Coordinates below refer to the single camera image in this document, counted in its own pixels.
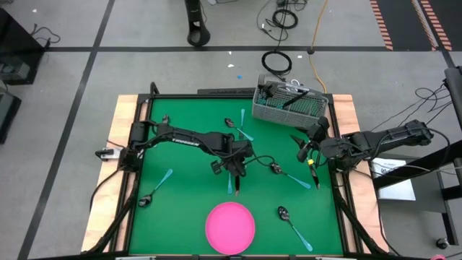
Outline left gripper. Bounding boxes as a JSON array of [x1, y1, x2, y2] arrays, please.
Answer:
[[211, 134, 254, 178]]

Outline black slotted bar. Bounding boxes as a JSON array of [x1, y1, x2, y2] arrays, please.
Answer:
[[196, 87, 258, 96]]

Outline yellow extension cable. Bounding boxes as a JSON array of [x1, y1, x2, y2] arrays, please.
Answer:
[[308, 0, 330, 95]]

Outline large black cable coil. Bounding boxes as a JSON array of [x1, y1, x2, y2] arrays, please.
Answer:
[[261, 50, 293, 76]]

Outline black metal rig frame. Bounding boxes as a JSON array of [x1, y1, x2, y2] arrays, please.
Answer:
[[85, 81, 390, 260]]

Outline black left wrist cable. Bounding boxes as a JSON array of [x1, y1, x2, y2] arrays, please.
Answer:
[[245, 154, 279, 170]]

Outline white paper sheet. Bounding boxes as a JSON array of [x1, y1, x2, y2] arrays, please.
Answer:
[[370, 157, 417, 202]]

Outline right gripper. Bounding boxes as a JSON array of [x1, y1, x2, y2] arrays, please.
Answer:
[[290, 116, 331, 164]]

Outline pink round plate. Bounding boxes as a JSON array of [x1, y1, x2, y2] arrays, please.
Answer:
[[204, 201, 256, 256]]

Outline green table mat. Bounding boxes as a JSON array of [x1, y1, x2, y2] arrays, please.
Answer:
[[128, 97, 344, 256]]

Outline grey plastic cutlery basket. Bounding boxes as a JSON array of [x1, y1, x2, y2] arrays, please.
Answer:
[[251, 81, 330, 131]]

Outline black cabinet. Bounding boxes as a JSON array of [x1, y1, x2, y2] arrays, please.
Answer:
[[0, 6, 47, 87]]

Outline loose black cables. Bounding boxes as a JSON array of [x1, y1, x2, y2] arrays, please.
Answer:
[[375, 82, 456, 128]]

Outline black cable with plug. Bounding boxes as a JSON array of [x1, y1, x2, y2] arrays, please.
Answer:
[[30, 23, 61, 50]]

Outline small black cable coil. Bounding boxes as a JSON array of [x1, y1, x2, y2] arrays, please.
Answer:
[[271, 9, 300, 30]]

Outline black equipment box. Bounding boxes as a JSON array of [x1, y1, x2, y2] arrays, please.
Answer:
[[0, 89, 22, 144]]

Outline black arm base cable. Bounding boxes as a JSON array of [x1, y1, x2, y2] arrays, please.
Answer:
[[89, 168, 126, 214]]

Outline black metal desk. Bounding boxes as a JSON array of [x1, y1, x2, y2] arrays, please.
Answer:
[[371, 66, 462, 247]]

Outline silver table clamp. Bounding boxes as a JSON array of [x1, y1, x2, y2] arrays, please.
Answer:
[[95, 147, 123, 160]]

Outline black stand with oval cutout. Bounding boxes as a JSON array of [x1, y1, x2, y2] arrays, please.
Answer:
[[184, 0, 212, 48]]

